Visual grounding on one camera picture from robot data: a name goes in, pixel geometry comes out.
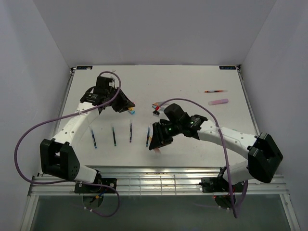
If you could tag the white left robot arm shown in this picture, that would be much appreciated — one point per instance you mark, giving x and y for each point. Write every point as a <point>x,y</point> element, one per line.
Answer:
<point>58,157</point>

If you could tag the purple thin pen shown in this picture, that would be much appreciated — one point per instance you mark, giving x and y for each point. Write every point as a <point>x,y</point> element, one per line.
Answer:
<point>130,131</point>

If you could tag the green thin pen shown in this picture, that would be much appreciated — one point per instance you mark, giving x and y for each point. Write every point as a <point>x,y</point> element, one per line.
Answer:
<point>114,134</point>

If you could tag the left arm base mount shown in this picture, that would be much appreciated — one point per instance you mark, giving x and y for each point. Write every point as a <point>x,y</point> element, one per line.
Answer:
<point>107,185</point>

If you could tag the teal thin pen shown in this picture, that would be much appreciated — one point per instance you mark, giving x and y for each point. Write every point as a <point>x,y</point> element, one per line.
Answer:
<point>148,135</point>

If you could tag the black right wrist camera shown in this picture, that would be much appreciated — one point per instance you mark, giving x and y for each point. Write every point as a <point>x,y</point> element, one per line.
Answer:
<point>174,112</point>

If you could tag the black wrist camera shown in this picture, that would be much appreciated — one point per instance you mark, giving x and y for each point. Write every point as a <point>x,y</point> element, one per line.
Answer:
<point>104,85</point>
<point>174,112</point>

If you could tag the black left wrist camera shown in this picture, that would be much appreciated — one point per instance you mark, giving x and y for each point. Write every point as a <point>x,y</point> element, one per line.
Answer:
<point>104,85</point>

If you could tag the orange pink highlighter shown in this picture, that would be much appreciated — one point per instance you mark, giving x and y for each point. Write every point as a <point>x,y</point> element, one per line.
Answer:
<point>156,150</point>

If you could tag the orange thin pen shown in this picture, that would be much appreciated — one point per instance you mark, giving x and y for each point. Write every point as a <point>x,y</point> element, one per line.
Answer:
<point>215,91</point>

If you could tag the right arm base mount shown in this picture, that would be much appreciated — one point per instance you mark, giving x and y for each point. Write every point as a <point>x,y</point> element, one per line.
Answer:
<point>219,184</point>

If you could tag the blue thin pen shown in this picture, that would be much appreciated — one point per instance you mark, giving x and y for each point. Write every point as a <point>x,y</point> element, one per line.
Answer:
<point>93,138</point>

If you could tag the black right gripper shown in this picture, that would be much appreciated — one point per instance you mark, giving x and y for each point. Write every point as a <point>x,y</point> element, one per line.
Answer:
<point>157,127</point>

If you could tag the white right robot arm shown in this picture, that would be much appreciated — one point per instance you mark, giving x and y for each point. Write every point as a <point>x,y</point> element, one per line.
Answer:
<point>261,154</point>

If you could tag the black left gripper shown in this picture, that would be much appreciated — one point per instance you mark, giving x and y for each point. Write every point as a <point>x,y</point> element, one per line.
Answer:
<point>125,103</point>

